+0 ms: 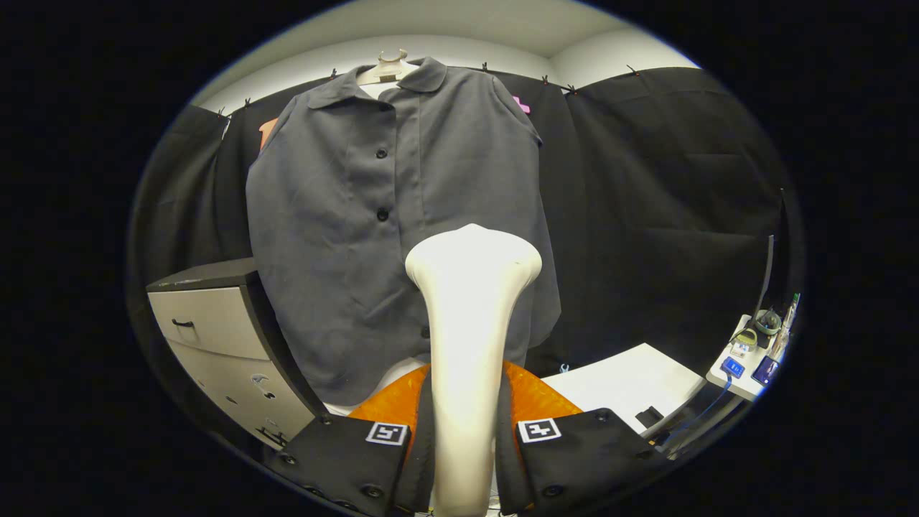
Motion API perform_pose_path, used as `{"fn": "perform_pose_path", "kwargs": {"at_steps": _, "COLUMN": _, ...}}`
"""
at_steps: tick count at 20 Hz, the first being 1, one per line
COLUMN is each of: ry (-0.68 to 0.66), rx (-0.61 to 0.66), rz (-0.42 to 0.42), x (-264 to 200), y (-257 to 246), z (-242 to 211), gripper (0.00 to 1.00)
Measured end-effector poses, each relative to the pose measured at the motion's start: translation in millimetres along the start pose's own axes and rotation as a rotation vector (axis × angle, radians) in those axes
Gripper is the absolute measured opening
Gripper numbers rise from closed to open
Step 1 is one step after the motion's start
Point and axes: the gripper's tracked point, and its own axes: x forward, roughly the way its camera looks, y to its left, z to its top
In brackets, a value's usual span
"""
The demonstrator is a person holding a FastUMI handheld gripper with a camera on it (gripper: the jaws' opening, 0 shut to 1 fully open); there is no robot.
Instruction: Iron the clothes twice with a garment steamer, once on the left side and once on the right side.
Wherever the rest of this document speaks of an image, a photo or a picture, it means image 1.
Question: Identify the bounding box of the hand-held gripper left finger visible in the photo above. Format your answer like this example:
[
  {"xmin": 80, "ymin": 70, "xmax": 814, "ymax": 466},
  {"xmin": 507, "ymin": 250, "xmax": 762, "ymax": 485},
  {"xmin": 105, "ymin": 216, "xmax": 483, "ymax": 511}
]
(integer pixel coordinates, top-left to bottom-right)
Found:
[{"xmin": 264, "ymin": 365, "xmax": 435, "ymax": 517}]

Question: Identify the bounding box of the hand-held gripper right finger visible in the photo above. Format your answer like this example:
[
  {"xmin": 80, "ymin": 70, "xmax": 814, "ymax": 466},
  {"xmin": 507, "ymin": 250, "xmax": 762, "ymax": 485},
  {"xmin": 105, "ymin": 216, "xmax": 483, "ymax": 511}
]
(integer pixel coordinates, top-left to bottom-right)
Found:
[{"xmin": 495, "ymin": 361, "xmax": 668, "ymax": 516}]

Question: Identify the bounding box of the white garment steamer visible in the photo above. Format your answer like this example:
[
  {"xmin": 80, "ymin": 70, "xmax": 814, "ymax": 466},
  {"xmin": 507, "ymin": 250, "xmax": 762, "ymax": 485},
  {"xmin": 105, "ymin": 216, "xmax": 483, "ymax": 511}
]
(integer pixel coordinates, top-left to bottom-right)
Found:
[{"xmin": 404, "ymin": 223, "xmax": 543, "ymax": 517}]

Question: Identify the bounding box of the grey button shirt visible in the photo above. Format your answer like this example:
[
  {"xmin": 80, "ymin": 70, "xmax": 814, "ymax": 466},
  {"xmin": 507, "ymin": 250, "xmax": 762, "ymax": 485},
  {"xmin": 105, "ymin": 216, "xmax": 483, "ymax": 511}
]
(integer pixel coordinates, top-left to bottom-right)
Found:
[{"xmin": 246, "ymin": 57, "xmax": 562, "ymax": 406}]

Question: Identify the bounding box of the white low table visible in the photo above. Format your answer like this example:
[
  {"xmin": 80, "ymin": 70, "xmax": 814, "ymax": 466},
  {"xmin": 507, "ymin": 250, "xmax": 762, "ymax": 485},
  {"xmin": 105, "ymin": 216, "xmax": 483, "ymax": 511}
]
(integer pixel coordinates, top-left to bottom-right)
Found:
[{"xmin": 542, "ymin": 343, "xmax": 708, "ymax": 434}]

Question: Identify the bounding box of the grey drawer cabinet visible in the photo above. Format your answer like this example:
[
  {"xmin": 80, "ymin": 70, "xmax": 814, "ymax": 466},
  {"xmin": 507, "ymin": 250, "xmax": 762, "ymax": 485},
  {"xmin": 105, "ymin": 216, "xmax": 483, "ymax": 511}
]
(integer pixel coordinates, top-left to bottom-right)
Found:
[{"xmin": 146, "ymin": 258, "xmax": 331, "ymax": 451}]

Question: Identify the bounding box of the white side table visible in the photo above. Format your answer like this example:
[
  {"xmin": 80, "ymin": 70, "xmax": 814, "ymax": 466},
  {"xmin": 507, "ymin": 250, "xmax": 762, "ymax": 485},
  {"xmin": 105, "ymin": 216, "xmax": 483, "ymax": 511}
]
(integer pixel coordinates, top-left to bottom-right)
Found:
[{"xmin": 706, "ymin": 315, "xmax": 790, "ymax": 401}]

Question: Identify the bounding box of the black backdrop cloth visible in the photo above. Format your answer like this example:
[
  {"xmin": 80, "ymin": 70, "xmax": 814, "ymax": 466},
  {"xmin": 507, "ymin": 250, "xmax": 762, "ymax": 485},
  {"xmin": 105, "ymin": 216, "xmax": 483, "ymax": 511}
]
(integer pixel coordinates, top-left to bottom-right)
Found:
[{"xmin": 129, "ymin": 67, "xmax": 805, "ymax": 440}]

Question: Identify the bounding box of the black upright pole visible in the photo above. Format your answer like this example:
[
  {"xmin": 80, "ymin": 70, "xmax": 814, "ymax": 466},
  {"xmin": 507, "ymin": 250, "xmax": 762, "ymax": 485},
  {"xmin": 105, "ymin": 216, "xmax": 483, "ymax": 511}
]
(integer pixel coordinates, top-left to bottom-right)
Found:
[{"xmin": 754, "ymin": 235, "xmax": 778, "ymax": 320}]

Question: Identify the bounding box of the white mannequin torso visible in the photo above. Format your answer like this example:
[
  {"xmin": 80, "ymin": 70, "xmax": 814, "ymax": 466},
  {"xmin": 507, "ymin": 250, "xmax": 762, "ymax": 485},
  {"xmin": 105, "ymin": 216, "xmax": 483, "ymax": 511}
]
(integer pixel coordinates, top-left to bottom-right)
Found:
[{"xmin": 323, "ymin": 49, "xmax": 431, "ymax": 417}]

